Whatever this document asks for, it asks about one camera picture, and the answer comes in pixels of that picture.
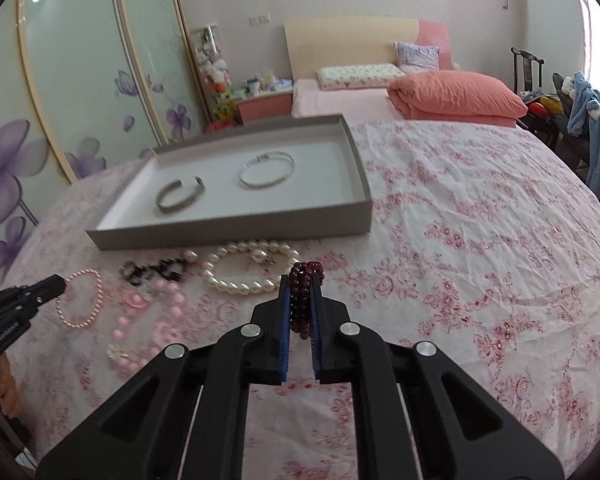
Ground grey cuff bangle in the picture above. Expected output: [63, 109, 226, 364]
[155, 177, 206, 214]

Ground dark red bead bracelet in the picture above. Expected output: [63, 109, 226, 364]
[287, 260, 326, 340]

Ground person's left hand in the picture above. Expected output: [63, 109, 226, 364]
[0, 353, 21, 418]

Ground pink floral bed sheet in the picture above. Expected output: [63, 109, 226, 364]
[6, 122, 600, 474]

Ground floral glass wardrobe doors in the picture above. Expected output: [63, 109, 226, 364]
[0, 0, 206, 286]

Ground red blue waste bin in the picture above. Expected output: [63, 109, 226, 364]
[204, 119, 237, 133]

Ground grey shallow tray box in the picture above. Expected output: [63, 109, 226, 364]
[85, 115, 373, 250]

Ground plush toy display tower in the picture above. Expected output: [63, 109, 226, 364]
[190, 23, 236, 122]

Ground pink cream nightstand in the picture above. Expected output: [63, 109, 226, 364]
[234, 87, 294, 125]

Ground folded salmon pink quilt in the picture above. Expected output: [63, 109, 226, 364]
[387, 70, 528, 128]

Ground blue clothing pile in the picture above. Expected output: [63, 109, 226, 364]
[567, 72, 600, 200]

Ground floral white pillow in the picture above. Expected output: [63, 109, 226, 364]
[317, 63, 404, 91]

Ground lilac patterned pillow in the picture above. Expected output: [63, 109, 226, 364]
[393, 41, 440, 73]

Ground black wooden chair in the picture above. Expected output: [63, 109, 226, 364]
[510, 47, 545, 96]

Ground pink bed with headboard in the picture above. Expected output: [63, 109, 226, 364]
[282, 15, 519, 129]

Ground thin pink pearl bracelet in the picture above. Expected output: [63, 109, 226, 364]
[55, 268, 105, 331]

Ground pink large bead necklace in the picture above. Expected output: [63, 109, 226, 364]
[104, 278, 188, 366]

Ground black bead bracelet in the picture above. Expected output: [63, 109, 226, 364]
[130, 254, 193, 288]

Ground white large pearl bracelet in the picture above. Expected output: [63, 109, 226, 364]
[201, 238, 301, 297]

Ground silver chain bracelet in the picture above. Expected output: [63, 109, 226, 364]
[237, 150, 297, 191]

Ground wall power outlet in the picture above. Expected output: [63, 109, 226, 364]
[249, 13, 271, 26]

